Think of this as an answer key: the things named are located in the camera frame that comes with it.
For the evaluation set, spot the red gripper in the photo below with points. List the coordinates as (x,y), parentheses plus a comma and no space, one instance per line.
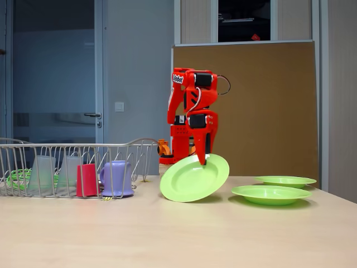
(201,133)

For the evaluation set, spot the green plastic plate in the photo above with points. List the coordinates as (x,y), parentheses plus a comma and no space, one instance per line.
(284,181)
(270,194)
(189,181)

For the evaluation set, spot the purple plastic mug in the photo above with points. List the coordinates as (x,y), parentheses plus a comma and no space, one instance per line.
(118,178)

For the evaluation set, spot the red plastic cup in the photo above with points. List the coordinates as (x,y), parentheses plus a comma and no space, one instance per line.
(87,181)

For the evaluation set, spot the grey translucent plastic cup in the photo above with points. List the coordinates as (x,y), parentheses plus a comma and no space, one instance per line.
(42,176)
(68,176)

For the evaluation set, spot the red robot arm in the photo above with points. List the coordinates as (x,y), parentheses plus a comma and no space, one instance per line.
(174,106)

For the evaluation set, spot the orange table clamp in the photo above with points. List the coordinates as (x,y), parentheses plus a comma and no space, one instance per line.
(164,147)

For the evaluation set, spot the wooden base block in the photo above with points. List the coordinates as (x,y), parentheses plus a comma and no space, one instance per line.
(162,169)

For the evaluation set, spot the brown partition board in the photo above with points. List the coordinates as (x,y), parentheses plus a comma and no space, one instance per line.
(265,97)

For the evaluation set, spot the yellow black striped tape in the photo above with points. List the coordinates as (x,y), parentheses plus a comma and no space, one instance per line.
(106,198)

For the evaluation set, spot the small red object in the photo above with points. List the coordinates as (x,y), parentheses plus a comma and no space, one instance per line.
(254,37)

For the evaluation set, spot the grey cabinet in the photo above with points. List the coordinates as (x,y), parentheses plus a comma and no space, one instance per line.
(195,19)

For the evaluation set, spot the grey glass door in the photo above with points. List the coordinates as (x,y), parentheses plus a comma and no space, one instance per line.
(55,50)

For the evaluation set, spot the white light switch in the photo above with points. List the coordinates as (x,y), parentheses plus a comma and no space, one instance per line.
(119,106)

